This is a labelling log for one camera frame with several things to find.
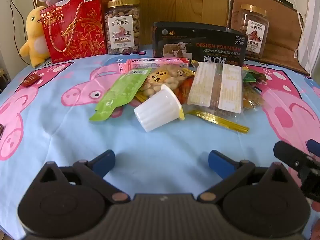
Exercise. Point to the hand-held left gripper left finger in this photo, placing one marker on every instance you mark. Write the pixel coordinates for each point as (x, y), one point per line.
(103, 163)

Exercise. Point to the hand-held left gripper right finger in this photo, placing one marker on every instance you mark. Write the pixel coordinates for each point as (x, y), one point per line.
(220, 162)

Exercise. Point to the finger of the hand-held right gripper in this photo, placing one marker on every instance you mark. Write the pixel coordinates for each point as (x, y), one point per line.
(313, 145)
(287, 152)

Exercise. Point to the clear seed snack packet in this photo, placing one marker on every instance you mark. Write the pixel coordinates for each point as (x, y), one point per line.
(252, 95)

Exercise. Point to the gold-edged clear packet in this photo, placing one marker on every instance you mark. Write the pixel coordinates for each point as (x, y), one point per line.
(225, 123)

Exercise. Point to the green snack packet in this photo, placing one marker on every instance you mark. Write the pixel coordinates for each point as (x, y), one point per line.
(120, 92)

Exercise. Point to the clear cake packet white label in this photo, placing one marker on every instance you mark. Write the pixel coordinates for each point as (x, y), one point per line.
(215, 87)

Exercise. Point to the white ribbed jelly cup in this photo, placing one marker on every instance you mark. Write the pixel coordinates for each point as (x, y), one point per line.
(157, 110)

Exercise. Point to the orange snack packet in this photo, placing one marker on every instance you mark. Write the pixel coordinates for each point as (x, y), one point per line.
(185, 87)

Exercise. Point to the clear peanut packet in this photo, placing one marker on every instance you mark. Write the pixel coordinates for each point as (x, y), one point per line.
(162, 80)

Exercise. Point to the dark red candy packet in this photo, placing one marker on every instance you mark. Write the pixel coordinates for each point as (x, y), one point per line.
(1, 131)

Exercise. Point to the small red candy packet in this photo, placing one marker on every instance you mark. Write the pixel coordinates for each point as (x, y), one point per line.
(31, 80)

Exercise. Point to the long pink snack box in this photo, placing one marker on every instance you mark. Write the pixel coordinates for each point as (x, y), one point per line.
(155, 63)

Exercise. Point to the black printed carton box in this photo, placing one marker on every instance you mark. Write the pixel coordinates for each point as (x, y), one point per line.
(200, 42)

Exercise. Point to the pecan jar with gold lid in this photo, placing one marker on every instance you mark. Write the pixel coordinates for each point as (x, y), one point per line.
(255, 32)

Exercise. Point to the cashew jar with gold lid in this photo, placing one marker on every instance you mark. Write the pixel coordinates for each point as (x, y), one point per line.
(122, 27)

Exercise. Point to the red biscuit gift box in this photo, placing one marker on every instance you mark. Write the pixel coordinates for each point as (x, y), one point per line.
(75, 27)

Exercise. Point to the yellow duck plush toy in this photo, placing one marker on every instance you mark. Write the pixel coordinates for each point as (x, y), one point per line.
(35, 37)

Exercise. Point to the wooden headboard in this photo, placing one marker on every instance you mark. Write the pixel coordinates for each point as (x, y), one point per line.
(175, 2)

